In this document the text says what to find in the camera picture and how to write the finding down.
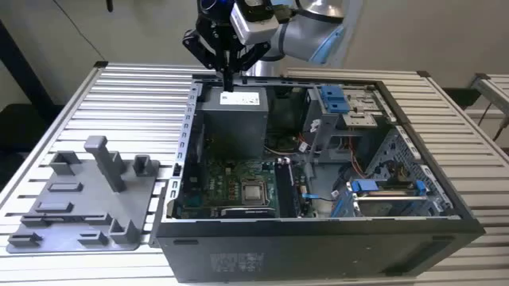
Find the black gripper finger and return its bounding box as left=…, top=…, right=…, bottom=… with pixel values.
left=182, top=29, right=230, bottom=92
left=229, top=42, right=273, bottom=92

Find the blue drive bay latch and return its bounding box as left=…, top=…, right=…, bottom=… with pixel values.
left=319, top=85, right=351, bottom=114

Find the grey power supply unit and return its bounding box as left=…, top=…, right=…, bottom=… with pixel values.
left=196, top=86, right=270, bottom=160

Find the grey metal drive cage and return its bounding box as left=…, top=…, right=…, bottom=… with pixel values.
left=303, top=85, right=394, bottom=163

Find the green motherboard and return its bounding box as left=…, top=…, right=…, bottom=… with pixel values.
left=174, top=159, right=319, bottom=220

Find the metal CPU socket cover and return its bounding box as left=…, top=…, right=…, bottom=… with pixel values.
left=237, top=178, right=271, bottom=206

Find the silver CPU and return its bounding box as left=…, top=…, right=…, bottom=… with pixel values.
left=243, top=185, right=266, bottom=201

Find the hard disk in blue carrier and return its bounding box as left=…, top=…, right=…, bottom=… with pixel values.
left=331, top=178, right=442, bottom=218

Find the black graphics card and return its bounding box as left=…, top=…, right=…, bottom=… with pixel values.
left=213, top=207, right=279, bottom=220

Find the black bulky object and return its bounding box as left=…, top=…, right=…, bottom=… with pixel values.
left=0, top=104, right=60, bottom=185

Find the black box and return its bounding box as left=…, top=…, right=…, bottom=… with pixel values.
left=441, top=87, right=482, bottom=108

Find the black open PC case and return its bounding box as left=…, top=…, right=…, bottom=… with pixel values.
left=148, top=73, right=486, bottom=284

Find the grey plastic parts rack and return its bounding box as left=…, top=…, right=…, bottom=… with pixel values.
left=7, top=135, right=168, bottom=254

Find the coloured power wire bundle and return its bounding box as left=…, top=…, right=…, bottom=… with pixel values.
left=265, top=132, right=315, bottom=156

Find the black slanted frame bar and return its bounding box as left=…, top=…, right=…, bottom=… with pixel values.
left=0, top=20, right=55, bottom=107

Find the black wire with blue plug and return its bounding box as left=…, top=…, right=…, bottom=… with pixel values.
left=301, top=192, right=343, bottom=203

